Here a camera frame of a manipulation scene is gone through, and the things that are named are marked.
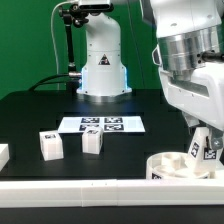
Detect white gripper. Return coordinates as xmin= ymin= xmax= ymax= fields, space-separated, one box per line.
xmin=158 ymin=63 xmax=224 ymax=150

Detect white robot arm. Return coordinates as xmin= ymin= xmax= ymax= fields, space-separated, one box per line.
xmin=78 ymin=0 xmax=224 ymax=150

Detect white sheet with tags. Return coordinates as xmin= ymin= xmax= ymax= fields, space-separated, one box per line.
xmin=58 ymin=116 xmax=145 ymax=133

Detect white block at left edge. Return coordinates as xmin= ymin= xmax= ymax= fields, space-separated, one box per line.
xmin=0 ymin=144 xmax=9 ymax=171

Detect white obstacle wall frame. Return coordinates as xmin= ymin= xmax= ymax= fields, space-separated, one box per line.
xmin=0 ymin=170 xmax=224 ymax=208

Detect black cables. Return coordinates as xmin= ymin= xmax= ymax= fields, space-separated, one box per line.
xmin=28 ymin=73 xmax=81 ymax=92

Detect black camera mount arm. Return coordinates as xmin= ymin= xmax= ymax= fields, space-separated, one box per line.
xmin=59 ymin=5 xmax=88 ymax=94

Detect white cable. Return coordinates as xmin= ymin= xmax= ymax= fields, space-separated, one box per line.
xmin=50 ymin=0 xmax=79 ymax=91

